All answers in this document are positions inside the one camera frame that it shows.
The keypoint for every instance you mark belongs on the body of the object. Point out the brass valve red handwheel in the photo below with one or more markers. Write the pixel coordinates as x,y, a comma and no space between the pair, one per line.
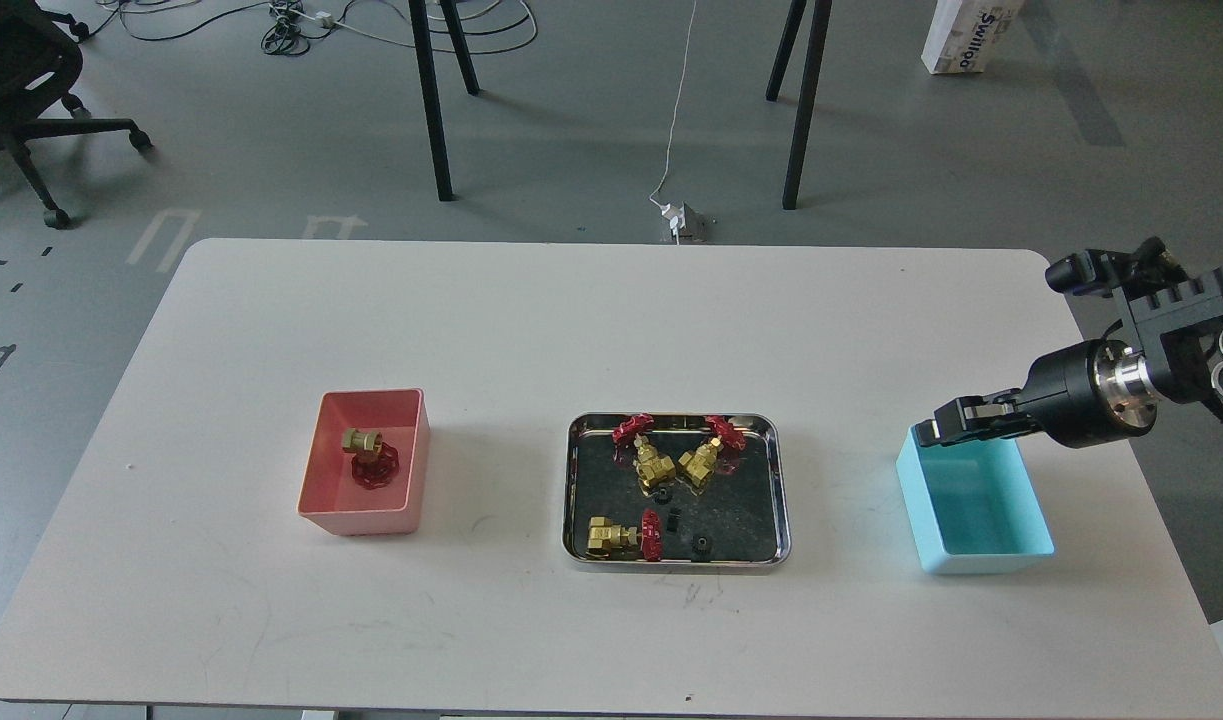
373,463

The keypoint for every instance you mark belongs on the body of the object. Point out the floor power socket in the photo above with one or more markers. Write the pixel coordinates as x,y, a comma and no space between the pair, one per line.
683,224

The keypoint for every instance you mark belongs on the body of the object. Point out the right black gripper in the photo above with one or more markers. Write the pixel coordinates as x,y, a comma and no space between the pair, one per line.
974,418

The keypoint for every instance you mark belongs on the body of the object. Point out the brass valve top left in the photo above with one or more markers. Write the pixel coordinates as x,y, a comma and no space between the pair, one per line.
634,449

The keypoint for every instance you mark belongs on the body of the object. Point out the black table leg rear left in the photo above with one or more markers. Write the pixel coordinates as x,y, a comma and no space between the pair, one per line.
459,41

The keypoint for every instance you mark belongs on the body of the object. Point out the white cardboard box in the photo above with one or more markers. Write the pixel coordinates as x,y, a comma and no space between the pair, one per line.
963,35

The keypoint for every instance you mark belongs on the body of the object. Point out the light blue plastic box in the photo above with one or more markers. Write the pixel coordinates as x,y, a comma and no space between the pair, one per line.
972,507

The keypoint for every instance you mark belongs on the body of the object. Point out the pink plastic box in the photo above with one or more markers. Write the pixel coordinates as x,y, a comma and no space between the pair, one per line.
331,498

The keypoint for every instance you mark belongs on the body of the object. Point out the brass valve bottom left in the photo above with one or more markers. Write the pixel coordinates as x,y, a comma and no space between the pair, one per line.
608,540

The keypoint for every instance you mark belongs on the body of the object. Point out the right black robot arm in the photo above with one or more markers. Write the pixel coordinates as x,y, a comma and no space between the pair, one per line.
1167,344

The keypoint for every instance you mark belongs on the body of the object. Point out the black table leg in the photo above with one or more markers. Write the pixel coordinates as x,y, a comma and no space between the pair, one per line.
784,48
809,82
426,68
459,41

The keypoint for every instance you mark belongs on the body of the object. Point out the brass valve top right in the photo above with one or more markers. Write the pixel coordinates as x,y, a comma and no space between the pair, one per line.
717,454

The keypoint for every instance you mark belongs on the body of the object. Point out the black office chair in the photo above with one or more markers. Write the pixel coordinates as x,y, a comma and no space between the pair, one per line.
39,65

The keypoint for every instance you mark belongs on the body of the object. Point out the black table leg rear right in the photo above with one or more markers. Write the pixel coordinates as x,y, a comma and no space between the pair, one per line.
784,48

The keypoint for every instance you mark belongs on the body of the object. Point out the shiny metal tray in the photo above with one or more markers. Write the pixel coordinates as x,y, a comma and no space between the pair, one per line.
745,513

